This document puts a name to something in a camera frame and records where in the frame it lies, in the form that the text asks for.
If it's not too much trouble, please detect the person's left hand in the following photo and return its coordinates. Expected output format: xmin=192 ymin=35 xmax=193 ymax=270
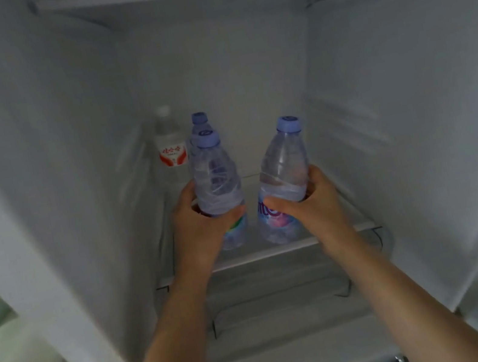
xmin=161 ymin=171 xmax=258 ymax=284

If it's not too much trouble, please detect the person's right hand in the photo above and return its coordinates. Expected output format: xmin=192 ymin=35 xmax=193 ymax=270
xmin=258 ymin=159 xmax=358 ymax=265

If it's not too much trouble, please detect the purple cap water bottle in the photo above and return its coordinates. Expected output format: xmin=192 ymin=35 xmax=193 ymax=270
xmin=187 ymin=109 xmax=216 ymax=143
xmin=240 ymin=113 xmax=323 ymax=249
xmin=184 ymin=125 xmax=253 ymax=255

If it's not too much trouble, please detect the red label water bottle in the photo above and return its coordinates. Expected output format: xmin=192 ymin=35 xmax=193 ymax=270
xmin=148 ymin=102 xmax=195 ymax=188

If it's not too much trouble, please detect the white refrigerator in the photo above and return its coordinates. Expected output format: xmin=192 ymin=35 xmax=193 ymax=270
xmin=0 ymin=0 xmax=478 ymax=362

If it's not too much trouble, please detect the person's left forearm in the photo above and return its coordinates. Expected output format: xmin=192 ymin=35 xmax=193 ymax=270
xmin=93 ymin=264 xmax=228 ymax=362

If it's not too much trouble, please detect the person's right forearm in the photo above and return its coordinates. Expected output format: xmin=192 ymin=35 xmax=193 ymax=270
xmin=320 ymin=210 xmax=478 ymax=362

